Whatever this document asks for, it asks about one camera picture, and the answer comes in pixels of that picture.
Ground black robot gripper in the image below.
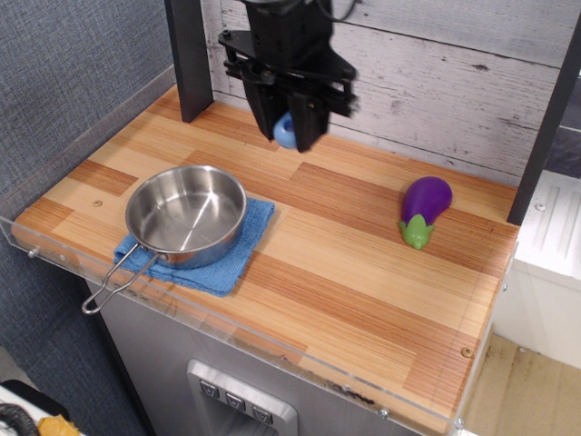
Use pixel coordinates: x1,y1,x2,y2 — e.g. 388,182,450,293
218,1,357,153

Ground blue spoon with grey bowl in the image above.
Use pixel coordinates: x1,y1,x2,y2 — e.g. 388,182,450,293
273,112,297,149

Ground stainless steel pan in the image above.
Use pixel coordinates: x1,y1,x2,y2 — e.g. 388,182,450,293
82,164,248,315

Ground purple toy eggplant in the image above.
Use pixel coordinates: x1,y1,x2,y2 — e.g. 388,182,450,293
399,176,453,250

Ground blue cloth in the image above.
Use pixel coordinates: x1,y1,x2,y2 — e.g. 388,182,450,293
113,196,277,299

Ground grey toy fridge cabinet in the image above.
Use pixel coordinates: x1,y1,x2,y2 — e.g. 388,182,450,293
93,282,465,435

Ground silver dispenser panel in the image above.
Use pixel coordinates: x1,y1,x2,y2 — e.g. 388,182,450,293
187,360,298,436

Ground clear acrylic table guard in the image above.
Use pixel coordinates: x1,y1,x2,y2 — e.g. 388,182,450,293
1,71,517,410

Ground white toy sink unit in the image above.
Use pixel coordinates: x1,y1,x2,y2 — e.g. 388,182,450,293
492,171,580,368

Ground yellow tape object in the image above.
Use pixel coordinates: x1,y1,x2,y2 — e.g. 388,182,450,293
37,415,82,436

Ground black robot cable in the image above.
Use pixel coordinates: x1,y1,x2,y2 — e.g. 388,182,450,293
317,0,364,23

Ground dark left post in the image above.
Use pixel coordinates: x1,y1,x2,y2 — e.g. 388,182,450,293
164,0,213,123

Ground dark post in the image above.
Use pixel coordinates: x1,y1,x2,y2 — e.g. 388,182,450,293
507,16,580,225
164,0,213,123

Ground dark right post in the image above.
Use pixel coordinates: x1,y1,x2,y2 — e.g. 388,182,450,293
507,16,580,225

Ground black corrugated hose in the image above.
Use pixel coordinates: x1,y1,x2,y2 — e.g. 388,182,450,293
0,402,37,436

